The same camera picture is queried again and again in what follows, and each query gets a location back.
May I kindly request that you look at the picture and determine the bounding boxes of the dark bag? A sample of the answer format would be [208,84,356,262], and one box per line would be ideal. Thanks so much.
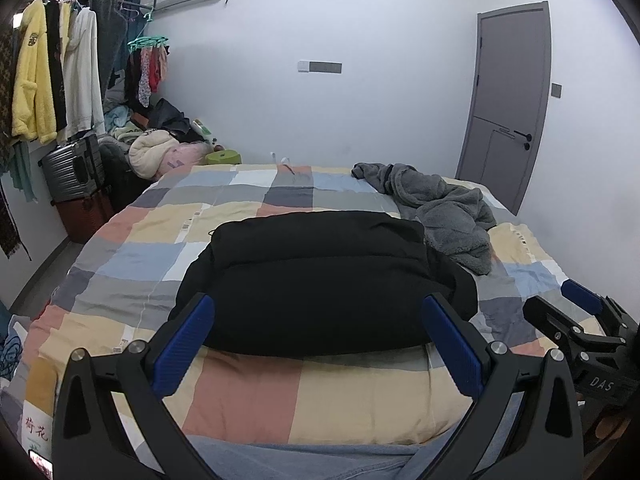
[99,141,151,211]

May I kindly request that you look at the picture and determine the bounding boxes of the red suitcase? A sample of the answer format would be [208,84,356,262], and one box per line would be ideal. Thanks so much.
[54,191,115,245]

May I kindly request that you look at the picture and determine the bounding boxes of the small hanging clothes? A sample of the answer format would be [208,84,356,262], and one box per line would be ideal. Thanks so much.
[124,45,170,108]

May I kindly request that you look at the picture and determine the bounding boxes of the green clip hanger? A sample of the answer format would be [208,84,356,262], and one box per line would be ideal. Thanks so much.
[127,35,171,53]

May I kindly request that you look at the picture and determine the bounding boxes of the person's blue jeans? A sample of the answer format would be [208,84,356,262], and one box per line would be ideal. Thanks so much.
[185,400,526,480]

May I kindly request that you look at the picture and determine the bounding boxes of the cream fleece garment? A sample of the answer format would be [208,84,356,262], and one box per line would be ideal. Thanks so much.
[127,131,182,181]

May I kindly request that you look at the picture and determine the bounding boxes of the teal hanging cloth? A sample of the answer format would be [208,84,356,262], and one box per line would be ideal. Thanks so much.
[7,141,38,203]

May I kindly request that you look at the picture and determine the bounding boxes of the pink cloth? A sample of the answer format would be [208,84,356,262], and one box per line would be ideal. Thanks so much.
[157,142,211,173]

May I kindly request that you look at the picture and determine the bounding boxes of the grey door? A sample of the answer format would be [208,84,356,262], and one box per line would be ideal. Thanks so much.
[455,2,552,216]

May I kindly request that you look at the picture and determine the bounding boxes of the black cloth heap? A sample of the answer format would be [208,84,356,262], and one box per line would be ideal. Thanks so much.
[147,97,201,143]

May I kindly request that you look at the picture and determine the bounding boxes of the black hanging garment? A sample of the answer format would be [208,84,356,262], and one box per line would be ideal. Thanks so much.
[44,1,68,133]

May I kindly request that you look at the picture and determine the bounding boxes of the white and green bottle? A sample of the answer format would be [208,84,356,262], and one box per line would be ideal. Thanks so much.
[191,119,217,143]

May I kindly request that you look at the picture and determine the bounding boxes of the dark grey hanging garment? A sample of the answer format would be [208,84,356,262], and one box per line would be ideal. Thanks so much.
[77,0,126,106]

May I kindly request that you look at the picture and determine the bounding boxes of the grey fleece robe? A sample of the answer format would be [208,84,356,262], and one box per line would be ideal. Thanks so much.
[351,162,498,276]

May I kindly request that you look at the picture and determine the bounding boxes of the printed bag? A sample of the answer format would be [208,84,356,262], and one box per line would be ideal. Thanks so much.
[0,300,56,461]

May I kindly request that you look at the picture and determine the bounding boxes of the phone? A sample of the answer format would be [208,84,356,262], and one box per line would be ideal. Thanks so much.
[28,449,55,480]

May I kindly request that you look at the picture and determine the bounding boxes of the grey ribbed suitcase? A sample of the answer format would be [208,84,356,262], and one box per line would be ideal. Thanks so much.
[39,134,107,206]

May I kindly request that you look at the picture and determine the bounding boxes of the yellow fleece jacket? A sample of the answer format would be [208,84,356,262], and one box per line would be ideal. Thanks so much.
[11,0,60,146]

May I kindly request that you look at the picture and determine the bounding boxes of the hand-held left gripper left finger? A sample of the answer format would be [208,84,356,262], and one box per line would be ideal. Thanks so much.
[51,294,217,480]

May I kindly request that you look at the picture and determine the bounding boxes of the patchwork checkered bed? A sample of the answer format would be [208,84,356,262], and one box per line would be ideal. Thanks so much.
[10,162,608,447]

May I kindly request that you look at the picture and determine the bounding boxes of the black jacket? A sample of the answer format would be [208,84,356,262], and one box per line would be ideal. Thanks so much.
[167,211,480,360]

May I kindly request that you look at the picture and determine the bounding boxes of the teal clothes hanger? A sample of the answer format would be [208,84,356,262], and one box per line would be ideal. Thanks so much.
[120,0,155,23]

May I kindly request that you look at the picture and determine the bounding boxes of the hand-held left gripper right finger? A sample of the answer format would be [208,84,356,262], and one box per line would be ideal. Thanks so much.
[419,291,585,480]

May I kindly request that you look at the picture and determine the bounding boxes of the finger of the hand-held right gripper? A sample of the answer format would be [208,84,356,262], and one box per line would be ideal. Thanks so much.
[522,296,627,351]
[561,279,629,334]

